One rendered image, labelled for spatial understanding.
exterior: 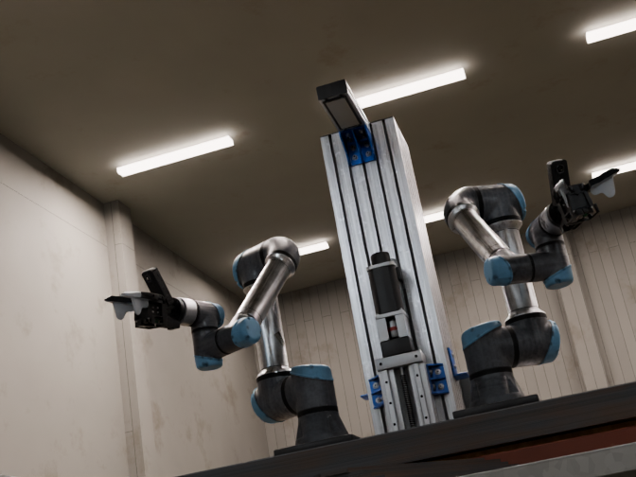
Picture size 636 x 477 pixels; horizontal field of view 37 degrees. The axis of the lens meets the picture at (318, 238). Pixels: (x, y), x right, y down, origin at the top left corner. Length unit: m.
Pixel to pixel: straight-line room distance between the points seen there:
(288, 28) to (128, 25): 1.30
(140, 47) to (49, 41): 0.72
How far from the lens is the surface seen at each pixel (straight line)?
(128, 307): 2.59
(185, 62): 8.32
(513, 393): 2.60
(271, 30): 8.06
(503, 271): 2.44
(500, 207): 2.79
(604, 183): 2.39
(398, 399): 2.76
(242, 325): 2.55
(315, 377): 2.71
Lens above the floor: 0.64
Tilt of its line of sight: 20 degrees up
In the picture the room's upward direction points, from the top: 10 degrees counter-clockwise
